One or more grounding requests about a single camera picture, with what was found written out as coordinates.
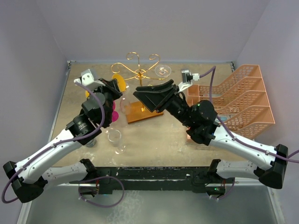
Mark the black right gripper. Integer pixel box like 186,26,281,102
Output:
134,79,194,127

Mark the orange plastic goblet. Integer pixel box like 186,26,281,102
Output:
93,79,125,93

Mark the clear wine glass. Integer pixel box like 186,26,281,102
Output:
120,82,131,115
103,127,112,134
108,129,126,154
155,65,171,81

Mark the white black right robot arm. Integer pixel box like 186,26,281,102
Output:
133,80,288,189

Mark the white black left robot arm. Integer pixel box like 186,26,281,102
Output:
1,78,122,204

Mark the pink plastic goblet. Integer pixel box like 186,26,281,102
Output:
112,101,119,122

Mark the small round tin can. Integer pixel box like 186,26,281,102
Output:
85,139,96,147

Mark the peach plastic file organizer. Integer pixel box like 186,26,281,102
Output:
186,64,275,139

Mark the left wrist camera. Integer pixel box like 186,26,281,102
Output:
73,69,105,91

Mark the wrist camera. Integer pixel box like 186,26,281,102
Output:
73,69,105,91
178,69,200,92

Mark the gold wire wine glass rack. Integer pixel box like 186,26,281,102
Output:
111,52,171,124

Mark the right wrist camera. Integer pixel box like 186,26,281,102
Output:
178,69,200,92

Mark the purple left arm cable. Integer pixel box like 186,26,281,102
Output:
1,81,106,204

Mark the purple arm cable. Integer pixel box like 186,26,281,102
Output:
197,65,299,163
1,81,106,204

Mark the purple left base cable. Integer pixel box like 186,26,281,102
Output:
78,175,125,207

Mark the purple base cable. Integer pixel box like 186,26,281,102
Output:
209,178,235,202
78,175,125,207

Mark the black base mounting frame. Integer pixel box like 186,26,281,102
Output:
87,167,234,194

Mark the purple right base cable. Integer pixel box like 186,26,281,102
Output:
209,178,235,202

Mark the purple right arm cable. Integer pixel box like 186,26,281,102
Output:
197,65,299,163

